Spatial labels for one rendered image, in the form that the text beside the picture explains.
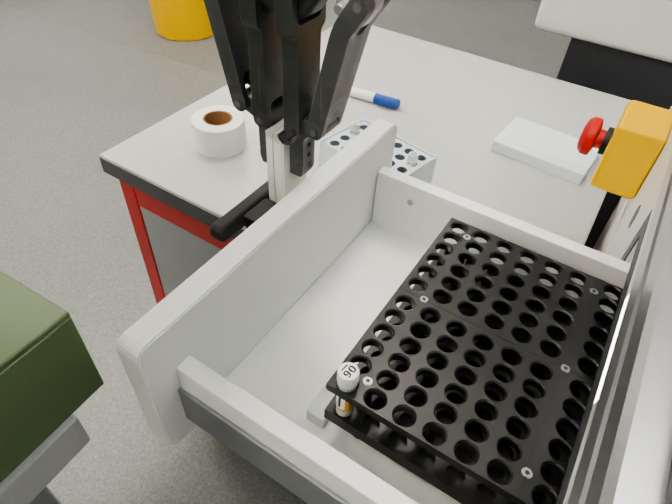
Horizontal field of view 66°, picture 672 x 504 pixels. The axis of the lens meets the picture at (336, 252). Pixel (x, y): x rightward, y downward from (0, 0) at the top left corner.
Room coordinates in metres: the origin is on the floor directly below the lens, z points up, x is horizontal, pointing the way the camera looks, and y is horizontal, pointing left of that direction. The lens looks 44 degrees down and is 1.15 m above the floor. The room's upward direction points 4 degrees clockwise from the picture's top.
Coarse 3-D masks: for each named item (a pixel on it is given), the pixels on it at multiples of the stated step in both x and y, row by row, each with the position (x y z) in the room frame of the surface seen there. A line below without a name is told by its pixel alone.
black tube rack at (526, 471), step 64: (512, 256) 0.27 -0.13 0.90; (448, 320) 0.20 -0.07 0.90; (512, 320) 0.21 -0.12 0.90; (576, 320) 0.21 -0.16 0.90; (384, 384) 0.17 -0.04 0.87; (448, 384) 0.16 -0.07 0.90; (512, 384) 0.16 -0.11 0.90; (576, 384) 0.17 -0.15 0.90; (384, 448) 0.13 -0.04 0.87; (448, 448) 0.12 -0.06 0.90; (512, 448) 0.14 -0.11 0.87
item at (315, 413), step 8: (376, 336) 0.23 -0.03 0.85; (320, 392) 0.18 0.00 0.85; (328, 392) 0.18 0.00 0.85; (320, 400) 0.17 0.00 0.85; (328, 400) 0.17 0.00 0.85; (312, 408) 0.17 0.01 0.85; (320, 408) 0.17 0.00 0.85; (312, 416) 0.16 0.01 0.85; (320, 416) 0.16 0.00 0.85; (320, 424) 0.16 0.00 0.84
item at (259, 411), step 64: (384, 192) 0.36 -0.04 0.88; (448, 192) 0.35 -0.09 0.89; (384, 256) 0.32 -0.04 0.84; (576, 256) 0.28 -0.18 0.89; (320, 320) 0.25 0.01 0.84; (192, 384) 0.15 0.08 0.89; (256, 384) 0.19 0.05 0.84; (320, 384) 0.19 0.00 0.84; (256, 448) 0.13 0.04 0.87; (320, 448) 0.12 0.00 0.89
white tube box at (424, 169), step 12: (360, 120) 0.62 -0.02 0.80; (336, 132) 0.58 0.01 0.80; (348, 132) 0.59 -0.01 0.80; (360, 132) 0.59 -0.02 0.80; (324, 144) 0.56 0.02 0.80; (336, 144) 0.57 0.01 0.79; (396, 144) 0.58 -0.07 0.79; (408, 144) 0.57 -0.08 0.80; (324, 156) 0.56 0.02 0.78; (396, 156) 0.55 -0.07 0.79; (420, 156) 0.55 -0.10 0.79; (432, 156) 0.55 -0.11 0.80; (396, 168) 0.52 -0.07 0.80; (408, 168) 0.52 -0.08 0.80; (420, 168) 0.52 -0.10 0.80; (432, 168) 0.54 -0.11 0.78
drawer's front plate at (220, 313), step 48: (384, 144) 0.38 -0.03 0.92; (336, 192) 0.31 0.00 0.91; (240, 240) 0.23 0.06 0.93; (288, 240) 0.26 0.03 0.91; (336, 240) 0.31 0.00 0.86; (192, 288) 0.19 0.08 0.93; (240, 288) 0.21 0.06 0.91; (288, 288) 0.26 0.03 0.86; (144, 336) 0.16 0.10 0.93; (192, 336) 0.18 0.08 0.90; (240, 336) 0.21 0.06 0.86; (144, 384) 0.14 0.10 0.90
